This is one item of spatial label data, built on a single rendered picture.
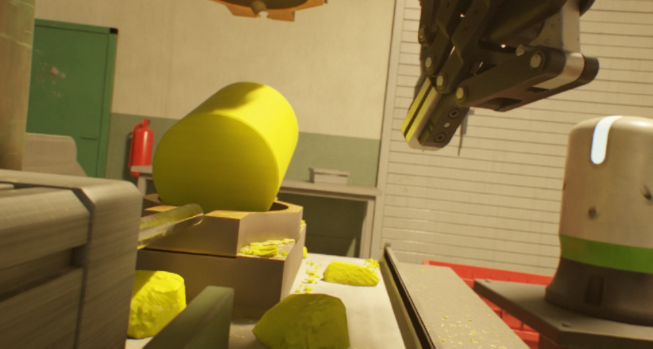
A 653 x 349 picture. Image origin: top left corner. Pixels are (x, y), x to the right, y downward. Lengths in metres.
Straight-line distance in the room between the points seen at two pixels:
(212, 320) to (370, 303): 0.18
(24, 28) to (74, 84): 5.82
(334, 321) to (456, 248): 5.62
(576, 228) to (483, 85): 0.60
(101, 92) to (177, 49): 0.79
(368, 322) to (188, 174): 0.12
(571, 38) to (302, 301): 0.15
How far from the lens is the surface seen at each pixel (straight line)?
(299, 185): 4.97
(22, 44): 0.44
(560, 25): 0.27
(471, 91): 0.29
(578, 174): 0.87
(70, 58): 6.30
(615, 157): 0.86
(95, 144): 6.16
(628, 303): 0.87
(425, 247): 5.83
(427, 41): 0.33
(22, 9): 0.44
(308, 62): 5.85
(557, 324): 0.78
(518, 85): 0.27
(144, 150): 5.86
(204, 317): 0.19
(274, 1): 0.44
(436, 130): 0.33
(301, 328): 0.25
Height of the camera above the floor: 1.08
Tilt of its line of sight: 1 degrees down
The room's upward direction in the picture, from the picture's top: 6 degrees clockwise
